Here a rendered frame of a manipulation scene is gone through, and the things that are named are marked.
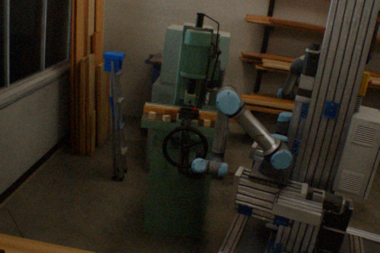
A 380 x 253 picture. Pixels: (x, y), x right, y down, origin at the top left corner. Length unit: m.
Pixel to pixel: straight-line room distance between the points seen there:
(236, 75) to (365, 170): 2.95
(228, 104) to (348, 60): 0.74
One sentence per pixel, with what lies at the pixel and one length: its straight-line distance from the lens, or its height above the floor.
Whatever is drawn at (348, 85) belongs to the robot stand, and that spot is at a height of 1.39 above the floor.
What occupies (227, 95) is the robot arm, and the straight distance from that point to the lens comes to 1.87.
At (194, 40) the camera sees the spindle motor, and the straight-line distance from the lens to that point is 2.48.
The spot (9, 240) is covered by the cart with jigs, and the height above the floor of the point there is 0.53.
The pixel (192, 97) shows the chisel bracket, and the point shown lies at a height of 1.06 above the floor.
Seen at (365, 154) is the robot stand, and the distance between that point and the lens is 2.29.
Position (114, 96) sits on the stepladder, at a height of 0.80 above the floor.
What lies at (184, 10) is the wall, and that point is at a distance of 4.86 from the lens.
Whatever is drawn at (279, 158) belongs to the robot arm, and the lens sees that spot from 2.01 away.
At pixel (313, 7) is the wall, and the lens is 4.96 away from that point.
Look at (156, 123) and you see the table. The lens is 2.53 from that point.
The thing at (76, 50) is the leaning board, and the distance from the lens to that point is 3.76.
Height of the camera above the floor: 1.76
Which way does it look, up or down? 18 degrees down
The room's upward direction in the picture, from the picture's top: 8 degrees clockwise
